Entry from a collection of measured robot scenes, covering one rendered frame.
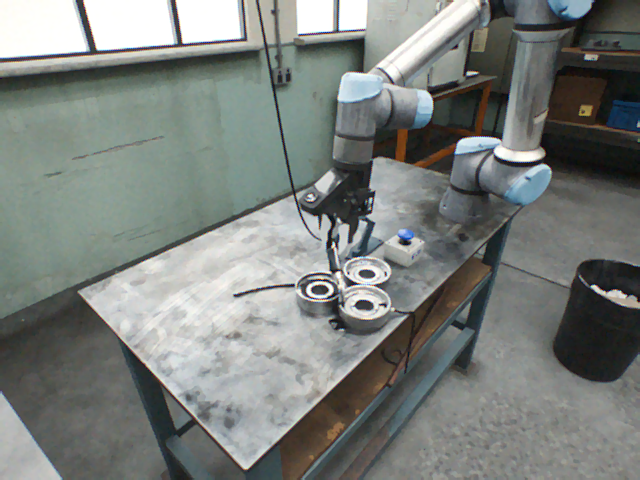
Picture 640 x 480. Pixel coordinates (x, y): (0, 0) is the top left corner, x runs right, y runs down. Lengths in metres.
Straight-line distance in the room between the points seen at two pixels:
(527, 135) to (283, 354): 0.74
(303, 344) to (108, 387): 1.28
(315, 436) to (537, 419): 1.08
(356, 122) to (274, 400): 0.50
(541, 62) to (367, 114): 0.43
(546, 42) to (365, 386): 0.86
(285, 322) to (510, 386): 1.26
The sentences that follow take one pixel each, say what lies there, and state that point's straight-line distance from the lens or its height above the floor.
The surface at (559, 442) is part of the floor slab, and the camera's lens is 1.81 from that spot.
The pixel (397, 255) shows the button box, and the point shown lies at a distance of 0.99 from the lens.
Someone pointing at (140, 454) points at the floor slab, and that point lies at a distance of 1.69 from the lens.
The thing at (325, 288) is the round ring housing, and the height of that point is 0.82.
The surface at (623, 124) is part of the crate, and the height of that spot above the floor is 0.50.
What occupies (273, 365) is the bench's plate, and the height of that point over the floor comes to 0.80.
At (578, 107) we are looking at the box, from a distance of 4.16.
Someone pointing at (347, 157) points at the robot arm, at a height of 1.11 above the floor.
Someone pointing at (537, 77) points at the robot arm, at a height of 1.22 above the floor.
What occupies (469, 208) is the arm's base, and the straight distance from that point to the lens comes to 1.22.
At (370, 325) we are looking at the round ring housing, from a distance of 0.78.
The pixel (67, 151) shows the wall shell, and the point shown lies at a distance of 2.16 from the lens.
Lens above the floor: 1.36
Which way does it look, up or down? 32 degrees down
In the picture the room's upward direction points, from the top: straight up
